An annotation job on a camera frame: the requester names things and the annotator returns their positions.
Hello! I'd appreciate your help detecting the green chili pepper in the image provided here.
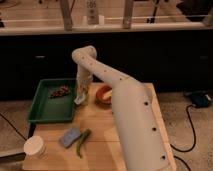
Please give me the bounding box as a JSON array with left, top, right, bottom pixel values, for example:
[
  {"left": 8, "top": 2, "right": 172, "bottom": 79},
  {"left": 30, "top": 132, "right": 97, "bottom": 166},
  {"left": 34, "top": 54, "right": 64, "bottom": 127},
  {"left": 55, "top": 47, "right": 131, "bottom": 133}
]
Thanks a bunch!
[{"left": 76, "top": 129, "right": 91, "bottom": 158}]

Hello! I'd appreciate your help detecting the white paper cup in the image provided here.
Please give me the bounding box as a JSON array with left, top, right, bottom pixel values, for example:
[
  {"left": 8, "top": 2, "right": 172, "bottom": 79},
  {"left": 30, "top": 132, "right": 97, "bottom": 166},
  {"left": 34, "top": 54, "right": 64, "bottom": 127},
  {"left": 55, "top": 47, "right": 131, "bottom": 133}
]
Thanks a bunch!
[{"left": 23, "top": 135, "right": 45, "bottom": 157}]

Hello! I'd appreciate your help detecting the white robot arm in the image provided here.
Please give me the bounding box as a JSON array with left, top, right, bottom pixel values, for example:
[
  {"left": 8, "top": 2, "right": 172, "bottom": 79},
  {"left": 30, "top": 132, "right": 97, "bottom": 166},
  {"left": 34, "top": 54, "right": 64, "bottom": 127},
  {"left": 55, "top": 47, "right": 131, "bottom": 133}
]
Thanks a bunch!
[{"left": 72, "top": 46, "right": 172, "bottom": 171}]

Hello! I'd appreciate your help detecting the red grapes bunch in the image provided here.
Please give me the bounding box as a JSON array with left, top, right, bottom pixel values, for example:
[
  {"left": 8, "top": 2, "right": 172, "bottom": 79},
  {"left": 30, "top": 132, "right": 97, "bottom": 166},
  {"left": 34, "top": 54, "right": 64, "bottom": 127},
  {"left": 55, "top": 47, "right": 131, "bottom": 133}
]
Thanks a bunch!
[{"left": 50, "top": 86, "right": 70, "bottom": 98}]

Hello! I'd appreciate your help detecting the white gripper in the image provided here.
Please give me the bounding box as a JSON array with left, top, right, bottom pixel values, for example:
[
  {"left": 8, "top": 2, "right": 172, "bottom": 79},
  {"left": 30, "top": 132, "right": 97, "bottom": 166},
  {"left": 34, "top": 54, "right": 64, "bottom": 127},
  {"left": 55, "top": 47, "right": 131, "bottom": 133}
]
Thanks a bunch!
[{"left": 77, "top": 66, "right": 93, "bottom": 95}]

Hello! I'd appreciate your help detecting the orange plate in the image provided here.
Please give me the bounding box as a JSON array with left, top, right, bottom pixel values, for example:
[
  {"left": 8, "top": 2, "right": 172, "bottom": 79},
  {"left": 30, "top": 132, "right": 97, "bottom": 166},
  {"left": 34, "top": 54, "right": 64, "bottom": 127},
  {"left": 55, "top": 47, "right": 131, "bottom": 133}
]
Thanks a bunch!
[{"left": 96, "top": 85, "right": 112, "bottom": 105}]

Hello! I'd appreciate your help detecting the small pale towel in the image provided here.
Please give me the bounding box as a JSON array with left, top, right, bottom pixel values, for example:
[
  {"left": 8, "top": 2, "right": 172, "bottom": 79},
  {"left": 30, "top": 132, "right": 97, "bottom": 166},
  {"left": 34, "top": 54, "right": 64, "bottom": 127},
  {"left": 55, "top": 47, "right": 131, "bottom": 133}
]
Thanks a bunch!
[{"left": 74, "top": 95, "right": 85, "bottom": 105}]

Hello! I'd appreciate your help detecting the green plastic tray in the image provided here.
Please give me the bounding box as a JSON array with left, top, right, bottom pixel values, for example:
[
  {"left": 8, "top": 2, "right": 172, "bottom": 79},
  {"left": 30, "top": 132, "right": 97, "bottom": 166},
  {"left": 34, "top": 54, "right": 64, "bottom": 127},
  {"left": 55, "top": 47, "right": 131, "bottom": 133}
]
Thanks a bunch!
[{"left": 28, "top": 78, "right": 77, "bottom": 124}]

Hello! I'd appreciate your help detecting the dark teal bag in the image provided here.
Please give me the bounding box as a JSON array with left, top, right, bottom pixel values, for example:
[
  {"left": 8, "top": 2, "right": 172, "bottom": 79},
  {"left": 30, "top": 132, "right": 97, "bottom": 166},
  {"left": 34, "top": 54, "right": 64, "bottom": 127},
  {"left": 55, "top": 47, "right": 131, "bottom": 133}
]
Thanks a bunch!
[{"left": 189, "top": 92, "right": 212, "bottom": 108}]

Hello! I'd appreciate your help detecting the blue sponge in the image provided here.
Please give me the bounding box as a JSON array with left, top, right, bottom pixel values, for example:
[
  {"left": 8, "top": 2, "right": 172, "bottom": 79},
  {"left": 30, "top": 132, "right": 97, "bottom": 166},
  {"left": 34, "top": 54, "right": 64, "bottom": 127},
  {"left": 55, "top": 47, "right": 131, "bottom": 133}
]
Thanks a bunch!
[{"left": 59, "top": 128, "right": 81, "bottom": 148}]

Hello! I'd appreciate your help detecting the black cable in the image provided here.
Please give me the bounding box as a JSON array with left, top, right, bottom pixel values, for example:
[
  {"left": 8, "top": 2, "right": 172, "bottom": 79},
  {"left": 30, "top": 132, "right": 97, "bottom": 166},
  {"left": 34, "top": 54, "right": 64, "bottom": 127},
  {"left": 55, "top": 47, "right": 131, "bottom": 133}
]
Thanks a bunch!
[{"left": 170, "top": 104, "right": 198, "bottom": 171}]

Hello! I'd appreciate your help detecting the yellow banana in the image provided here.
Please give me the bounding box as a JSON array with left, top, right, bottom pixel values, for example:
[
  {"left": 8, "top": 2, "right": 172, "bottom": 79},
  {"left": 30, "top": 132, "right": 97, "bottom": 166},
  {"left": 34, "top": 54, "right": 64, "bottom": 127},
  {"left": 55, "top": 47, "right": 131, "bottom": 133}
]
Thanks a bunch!
[{"left": 102, "top": 90, "right": 112, "bottom": 100}]

